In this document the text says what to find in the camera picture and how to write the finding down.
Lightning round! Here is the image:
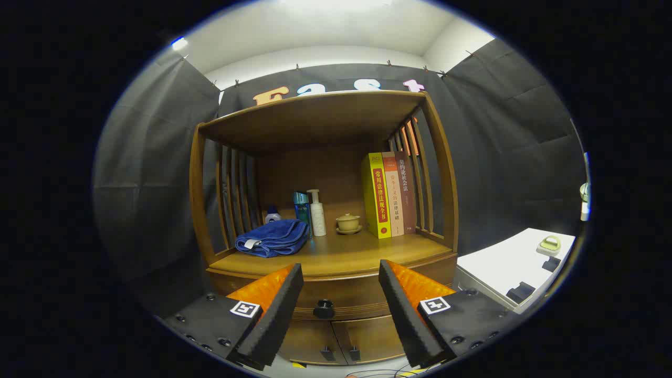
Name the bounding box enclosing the wooden drawer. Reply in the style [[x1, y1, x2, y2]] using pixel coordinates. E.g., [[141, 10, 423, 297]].
[[206, 253, 458, 322]]

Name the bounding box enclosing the yellow book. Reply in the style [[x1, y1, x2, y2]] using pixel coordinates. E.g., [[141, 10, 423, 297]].
[[361, 152, 392, 239]]

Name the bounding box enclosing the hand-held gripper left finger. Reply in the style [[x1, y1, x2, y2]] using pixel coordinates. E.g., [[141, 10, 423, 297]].
[[164, 263, 305, 371]]

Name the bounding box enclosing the wooden cabinet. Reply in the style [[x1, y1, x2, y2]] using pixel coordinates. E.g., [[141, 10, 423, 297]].
[[189, 90, 459, 366]]

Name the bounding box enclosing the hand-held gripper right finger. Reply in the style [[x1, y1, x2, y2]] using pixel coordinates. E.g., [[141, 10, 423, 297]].
[[378, 259, 521, 369]]

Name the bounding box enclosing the blue transparent bottle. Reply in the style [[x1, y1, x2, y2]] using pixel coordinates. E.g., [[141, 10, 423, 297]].
[[293, 192, 312, 238]]

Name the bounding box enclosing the white pump bottle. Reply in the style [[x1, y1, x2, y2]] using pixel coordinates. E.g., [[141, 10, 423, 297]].
[[307, 189, 327, 237]]

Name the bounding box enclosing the brown book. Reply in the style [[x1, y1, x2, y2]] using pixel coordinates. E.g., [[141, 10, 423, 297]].
[[394, 151, 417, 235]]

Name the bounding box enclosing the wooden countertop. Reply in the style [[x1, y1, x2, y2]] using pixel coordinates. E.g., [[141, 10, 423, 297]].
[[209, 207, 455, 278]]

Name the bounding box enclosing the wooden cabinet door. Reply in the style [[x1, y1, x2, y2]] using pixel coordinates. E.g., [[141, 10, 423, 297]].
[[332, 315, 407, 364], [277, 319, 348, 366]]

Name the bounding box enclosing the blue towel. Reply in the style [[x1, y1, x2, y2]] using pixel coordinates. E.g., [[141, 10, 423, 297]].
[[235, 219, 310, 258]]

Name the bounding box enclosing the orange and white book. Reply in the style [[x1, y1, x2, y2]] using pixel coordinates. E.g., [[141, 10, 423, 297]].
[[382, 152, 405, 237]]

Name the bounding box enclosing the beige lidded teacup with saucer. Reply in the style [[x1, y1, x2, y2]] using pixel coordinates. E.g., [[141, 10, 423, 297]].
[[336, 213, 363, 235]]

